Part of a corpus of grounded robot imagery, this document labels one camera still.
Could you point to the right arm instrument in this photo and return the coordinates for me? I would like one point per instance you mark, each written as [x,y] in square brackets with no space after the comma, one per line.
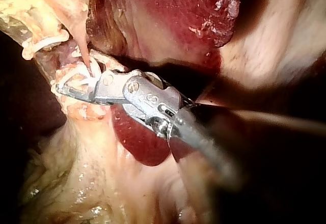
[142,94]

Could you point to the right arm instrument jaw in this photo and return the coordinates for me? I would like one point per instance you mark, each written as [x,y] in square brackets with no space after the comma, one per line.
[102,67]
[76,93]

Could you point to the white clip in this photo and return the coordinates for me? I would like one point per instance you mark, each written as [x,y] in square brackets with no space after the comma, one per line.
[87,82]
[52,41]

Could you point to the dark right arm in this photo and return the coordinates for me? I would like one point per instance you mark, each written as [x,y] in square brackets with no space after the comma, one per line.
[203,142]

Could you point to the thin tube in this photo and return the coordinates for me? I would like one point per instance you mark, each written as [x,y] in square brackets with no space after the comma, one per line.
[82,43]

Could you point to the dark red liver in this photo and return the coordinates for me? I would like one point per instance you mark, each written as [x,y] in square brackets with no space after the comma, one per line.
[173,20]

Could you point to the pale fatty tissue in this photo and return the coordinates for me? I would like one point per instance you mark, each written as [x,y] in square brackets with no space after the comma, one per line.
[265,43]
[96,173]

